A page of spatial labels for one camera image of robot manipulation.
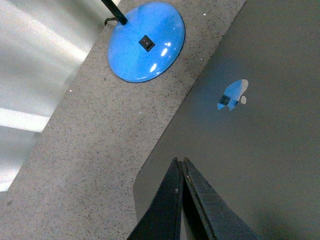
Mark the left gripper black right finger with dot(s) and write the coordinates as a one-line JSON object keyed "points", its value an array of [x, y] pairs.
{"points": [[207, 215]]}

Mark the grey laptop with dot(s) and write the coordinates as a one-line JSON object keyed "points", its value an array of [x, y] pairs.
{"points": [[251, 122]]}

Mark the blue desk lamp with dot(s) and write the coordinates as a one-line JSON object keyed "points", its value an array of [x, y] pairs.
{"points": [[145, 42]]}

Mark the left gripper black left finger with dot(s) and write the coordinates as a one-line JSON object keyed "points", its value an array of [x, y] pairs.
{"points": [[162, 220]]}

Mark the white curtain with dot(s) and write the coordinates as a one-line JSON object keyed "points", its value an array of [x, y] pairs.
{"points": [[43, 43]]}

